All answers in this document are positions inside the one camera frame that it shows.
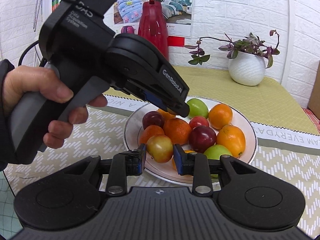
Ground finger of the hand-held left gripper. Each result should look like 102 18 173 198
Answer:
156 60 192 118
125 80 176 115

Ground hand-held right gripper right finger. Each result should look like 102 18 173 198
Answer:
173 144 258 197

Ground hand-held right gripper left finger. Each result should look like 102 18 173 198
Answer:
60 144 147 197

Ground yellowish orange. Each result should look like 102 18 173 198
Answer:
172 150 198 170

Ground small orange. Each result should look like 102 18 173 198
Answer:
157 108 177 120

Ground dark red plum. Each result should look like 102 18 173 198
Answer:
188 126 217 153
142 111 165 130

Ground yellow-red plum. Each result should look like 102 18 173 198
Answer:
146 134 174 164

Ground reddish orange tangerine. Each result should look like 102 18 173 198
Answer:
163 117 192 145
139 125 165 145

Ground green apple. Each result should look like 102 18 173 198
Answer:
203 144 233 178
186 98 209 119

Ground large orange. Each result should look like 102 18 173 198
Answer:
208 103 233 130
216 125 246 158

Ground white porcelain plate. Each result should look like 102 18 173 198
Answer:
123 95 258 186

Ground person's left forearm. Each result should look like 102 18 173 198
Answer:
0 59 18 172

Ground person's left hand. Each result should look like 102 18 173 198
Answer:
1 65 108 150

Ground red thermos jug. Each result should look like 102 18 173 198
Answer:
137 0 170 63

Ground purple plant in white pot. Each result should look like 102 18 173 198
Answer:
185 29 280 85

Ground red patterned packet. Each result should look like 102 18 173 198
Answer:
301 107 320 130

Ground cardboard box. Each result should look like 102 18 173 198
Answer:
308 60 320 110

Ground red wall banner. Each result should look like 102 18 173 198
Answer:
168 36 187 46

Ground grey purifier hoses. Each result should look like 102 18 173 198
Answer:
33 0 44 32

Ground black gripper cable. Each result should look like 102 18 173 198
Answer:
19 41 48 67

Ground bedding wall poster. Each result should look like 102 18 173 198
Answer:
112 0 194 34

